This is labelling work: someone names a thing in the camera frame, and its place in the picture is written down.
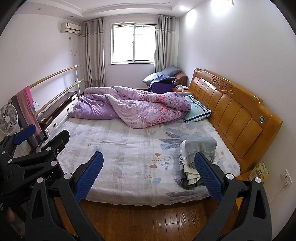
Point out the right grey curtain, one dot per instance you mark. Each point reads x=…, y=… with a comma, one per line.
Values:
x=165, y=50

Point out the window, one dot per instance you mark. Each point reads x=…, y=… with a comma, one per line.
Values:
x=133, y=43

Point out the stack of folded clothes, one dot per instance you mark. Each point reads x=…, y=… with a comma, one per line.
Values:
x=190, y=178

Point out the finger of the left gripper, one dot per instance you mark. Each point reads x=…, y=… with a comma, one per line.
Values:
x=43, y=160
x=9, y=143

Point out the pink grey towel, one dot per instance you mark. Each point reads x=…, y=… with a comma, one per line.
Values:
x=25, y=109

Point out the blue striped pillow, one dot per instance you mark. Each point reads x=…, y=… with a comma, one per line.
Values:
x=197, y=112

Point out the grey zip hoodie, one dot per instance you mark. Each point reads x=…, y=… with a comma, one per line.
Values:
x=206, y=145

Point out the bed with patterned sheet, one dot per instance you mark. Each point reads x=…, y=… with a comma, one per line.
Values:
x=141, y=166

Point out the white air conditioner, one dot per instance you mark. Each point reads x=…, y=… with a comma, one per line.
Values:
x=70, y=28

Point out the wooden double bar rail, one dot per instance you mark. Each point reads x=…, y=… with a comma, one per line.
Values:
x=14, y=79

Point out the wooden headboard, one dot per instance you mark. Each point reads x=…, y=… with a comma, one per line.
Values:
x=245, y=124

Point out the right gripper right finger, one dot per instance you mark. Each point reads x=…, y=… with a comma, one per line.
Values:
x=243, y=211

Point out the person's left hand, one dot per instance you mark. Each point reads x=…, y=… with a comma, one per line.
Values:
x=10, y=216

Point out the grey curtain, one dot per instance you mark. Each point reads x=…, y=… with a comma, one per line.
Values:
x=165, y=50
x=92, y=33

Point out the white wall socket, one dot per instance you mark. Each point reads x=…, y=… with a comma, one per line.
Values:
x=285, y=178

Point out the purple floral duvet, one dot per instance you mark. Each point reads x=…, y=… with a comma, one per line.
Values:
x=136, y=108

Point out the wooden nightstand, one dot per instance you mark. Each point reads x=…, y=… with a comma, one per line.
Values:
x=180, y=88

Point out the chair with blue bedding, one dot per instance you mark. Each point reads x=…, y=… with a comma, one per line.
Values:
x=165, y=80

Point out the white standing fan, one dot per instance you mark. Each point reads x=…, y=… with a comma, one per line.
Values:
x=9, y=119

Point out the left grey curtain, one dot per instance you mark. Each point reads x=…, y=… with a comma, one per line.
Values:
x=92, y=33

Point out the yellow snack bag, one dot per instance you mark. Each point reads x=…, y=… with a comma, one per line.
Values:
x=259, y=171

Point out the dark top tv cabinet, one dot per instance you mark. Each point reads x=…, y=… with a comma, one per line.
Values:
x=51, y=118

